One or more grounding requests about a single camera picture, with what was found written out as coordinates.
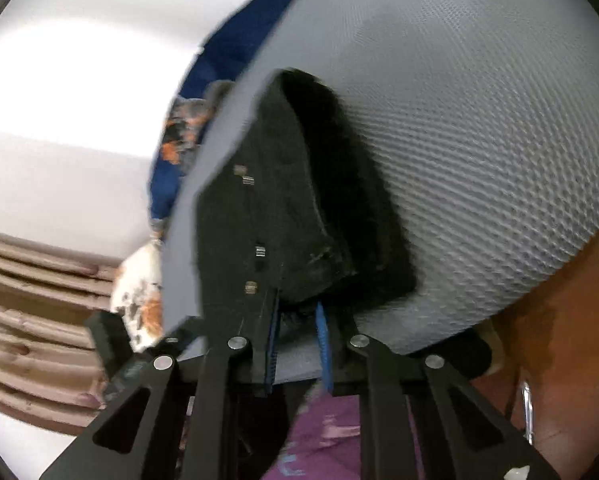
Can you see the chrome metal bar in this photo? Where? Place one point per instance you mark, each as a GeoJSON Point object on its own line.
{"type": "Point", "coordinates": [528, 410]}

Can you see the grey mesh pants black lining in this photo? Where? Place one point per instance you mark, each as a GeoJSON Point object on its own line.
{"type": "Point", "coordinates": [454, 135]}

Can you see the blue printed blanket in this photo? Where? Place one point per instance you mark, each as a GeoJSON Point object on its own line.
{"type": "Point", "coordinates": [239, 45]}

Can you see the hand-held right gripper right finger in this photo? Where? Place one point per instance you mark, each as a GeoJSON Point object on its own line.
{"type": "Point", "coordinates": [324, 355]}

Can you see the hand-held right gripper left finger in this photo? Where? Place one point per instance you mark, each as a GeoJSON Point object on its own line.
{"type": "Point", "coordinates": [273, 360]}

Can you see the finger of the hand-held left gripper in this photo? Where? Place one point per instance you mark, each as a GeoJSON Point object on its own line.
{"type": "Point", "coordinates": [229, 240]}

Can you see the brown pleated curtain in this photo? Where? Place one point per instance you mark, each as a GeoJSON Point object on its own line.
{"type": "Point", "coordinates": [29, 320]}

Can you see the dark cloth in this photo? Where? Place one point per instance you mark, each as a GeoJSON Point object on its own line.
{"type": "Point", "coordinates": [472, 357]}

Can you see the purple printed cloth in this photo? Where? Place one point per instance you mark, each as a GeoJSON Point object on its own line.
{"type": "Point", "coordinates": [324, 435]}

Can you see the white rounded object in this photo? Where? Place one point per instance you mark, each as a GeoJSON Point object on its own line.
{"type": "Point", "coordinates": [492, 337]}

